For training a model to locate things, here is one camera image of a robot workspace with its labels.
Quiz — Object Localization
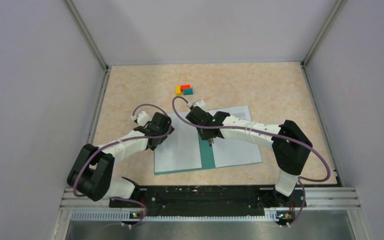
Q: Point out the silver folder clip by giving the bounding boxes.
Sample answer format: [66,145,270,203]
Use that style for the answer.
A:
[208,139,214,147]

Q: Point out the green file folder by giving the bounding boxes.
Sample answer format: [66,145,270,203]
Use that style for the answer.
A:
[153,112,263,176]

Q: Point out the printed white paper sheet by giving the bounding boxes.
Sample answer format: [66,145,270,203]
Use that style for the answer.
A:
[208,105,263,168]

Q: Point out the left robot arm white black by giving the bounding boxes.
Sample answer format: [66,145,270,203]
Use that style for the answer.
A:
[66,111,175,207]

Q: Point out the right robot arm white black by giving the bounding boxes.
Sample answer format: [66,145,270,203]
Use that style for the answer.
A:
[185,106,313,206]

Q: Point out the teal block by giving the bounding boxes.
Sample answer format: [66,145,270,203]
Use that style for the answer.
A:
[183,88,194,96]

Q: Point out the yellow block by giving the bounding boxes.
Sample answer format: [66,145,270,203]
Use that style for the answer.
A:
[175,85,182,96]

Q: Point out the red block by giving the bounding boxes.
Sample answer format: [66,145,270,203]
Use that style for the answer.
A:
[180,84,191,91]

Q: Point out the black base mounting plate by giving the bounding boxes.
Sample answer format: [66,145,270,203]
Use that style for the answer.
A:
[109,185,306,217]

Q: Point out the left aluminium corner post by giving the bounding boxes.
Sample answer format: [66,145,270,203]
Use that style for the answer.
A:
[63,0,109,72]

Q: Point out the aluminium corner post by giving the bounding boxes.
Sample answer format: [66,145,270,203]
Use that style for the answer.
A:
[301,0,347,69]
[63,0,109,72]

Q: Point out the aluminium frame rail front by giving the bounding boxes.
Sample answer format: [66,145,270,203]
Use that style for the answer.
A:
[60,187,361,222]

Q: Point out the right aluminium corner post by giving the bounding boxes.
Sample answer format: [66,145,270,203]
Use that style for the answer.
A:
[301,0,347,69]

